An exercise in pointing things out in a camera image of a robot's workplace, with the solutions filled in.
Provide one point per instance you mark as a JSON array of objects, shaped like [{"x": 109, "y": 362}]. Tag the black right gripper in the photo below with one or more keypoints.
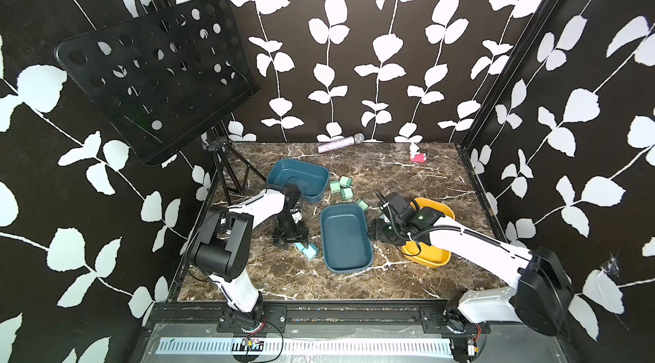
[{"x": 375, "y": 232}]

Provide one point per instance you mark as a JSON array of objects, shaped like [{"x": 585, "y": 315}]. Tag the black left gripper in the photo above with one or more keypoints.
[{"x": 300, "y": 234}]

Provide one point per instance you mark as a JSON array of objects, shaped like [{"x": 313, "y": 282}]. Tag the yellow storage box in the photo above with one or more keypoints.
[{"x": 428, "y": 256}]

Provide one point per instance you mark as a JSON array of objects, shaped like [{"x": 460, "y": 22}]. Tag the teal storage box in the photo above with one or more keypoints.
[
  {"x": 311, "y": 179},
  {"x": 346, "y": 246}
]

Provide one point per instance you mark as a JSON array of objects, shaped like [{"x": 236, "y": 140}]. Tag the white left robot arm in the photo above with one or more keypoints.
[{"x": 221, "y": 249}]

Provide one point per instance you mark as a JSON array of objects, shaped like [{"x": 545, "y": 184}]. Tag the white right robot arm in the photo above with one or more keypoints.
[{"x": 537, "y": 290}]

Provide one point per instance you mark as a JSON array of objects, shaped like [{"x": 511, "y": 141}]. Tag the pink white small box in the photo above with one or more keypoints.
[{"x": 415, "y": 154}]

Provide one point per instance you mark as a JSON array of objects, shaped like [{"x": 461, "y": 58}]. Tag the mint green plug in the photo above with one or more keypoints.
[
  {"x": 362, "y": 205},
  {"x": 346, "y": 193},
  {"x": 335, "y": 187},
  {"x": 345, "y": 182}
]

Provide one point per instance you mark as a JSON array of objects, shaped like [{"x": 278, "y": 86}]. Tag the black music stand tripod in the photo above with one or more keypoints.
[{"x": 220, "y": 147}]

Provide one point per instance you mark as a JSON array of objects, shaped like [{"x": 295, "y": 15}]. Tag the black perforated music stand desk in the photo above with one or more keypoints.
[{"x": 165, "y": 78}]

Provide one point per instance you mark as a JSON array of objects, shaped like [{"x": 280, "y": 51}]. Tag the black front rail frame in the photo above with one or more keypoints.
[{"x": 339, "y": 331}]

